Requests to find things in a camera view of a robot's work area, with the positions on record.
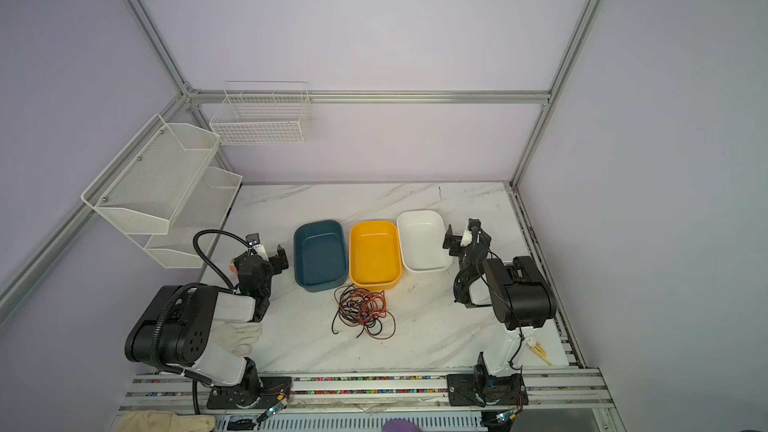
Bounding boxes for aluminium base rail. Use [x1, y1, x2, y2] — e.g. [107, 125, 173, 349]
[119, 368, 615, 413]

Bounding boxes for purple object at edge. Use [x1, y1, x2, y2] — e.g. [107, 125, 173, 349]
[381, 419, 421, 432]

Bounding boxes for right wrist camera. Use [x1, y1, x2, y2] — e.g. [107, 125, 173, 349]
[460, 229, 474, 247]

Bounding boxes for white plastic bin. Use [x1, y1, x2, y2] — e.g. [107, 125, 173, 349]
[396, 210, 452, 274]

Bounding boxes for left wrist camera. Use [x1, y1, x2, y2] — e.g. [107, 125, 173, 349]
[245, 233, 268, 260]

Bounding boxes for white wire wall basket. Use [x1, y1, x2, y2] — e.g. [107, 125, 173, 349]
[209, 81, 313, 146]

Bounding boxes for red cable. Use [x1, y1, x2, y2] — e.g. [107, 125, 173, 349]
[337, 287, 397, 341]

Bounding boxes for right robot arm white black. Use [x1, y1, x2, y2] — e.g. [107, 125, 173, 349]
[443, 219, 557, 409]

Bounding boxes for yellow plastic bin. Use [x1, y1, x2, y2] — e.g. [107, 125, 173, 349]
[349, 220, 402, 291]

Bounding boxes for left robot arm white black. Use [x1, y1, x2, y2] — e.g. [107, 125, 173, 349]
[125, 234, 292, 416]

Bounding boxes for upper white mesh shelf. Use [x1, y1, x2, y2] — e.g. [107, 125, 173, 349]
[81, 115, 221, 235]

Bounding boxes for white mesh shelf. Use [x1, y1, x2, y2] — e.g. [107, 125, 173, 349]
[81, 115, 221, 235]
[143, 167, 242, 269]

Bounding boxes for dark teal plastic bin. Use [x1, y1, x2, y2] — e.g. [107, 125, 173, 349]
[293, 220, 348, 293]

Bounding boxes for lower white mesh shelf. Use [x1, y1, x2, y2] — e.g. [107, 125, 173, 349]
[143, 167, 242, 269]

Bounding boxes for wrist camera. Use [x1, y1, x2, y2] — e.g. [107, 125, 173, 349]
[245, 233, 268, 260]
[460, 229, 474, 247]

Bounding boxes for white work glove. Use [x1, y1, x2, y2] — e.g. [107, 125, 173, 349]
[210, 322, 262, 357]

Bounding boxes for beige cloth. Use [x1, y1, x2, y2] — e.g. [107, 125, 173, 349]
[115, 411, 216, 432]

